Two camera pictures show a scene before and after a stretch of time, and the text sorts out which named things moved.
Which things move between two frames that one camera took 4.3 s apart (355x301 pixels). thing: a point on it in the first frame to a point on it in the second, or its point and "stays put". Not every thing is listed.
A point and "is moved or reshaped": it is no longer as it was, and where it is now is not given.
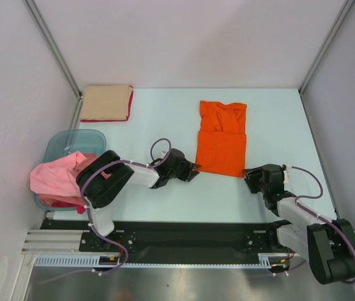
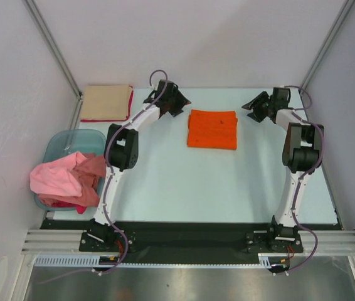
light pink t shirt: [57, 177] stays put
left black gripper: [187, 174] to [180, 101]
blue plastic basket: [61, 142] stays put
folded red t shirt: [130, 110] stays put
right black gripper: [253, 174] to [256, 105]
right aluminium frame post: [308, 76] stays put
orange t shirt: [222, 138] is moved or reshaped
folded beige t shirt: [101, 102] stays put
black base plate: [173, 237] stays put
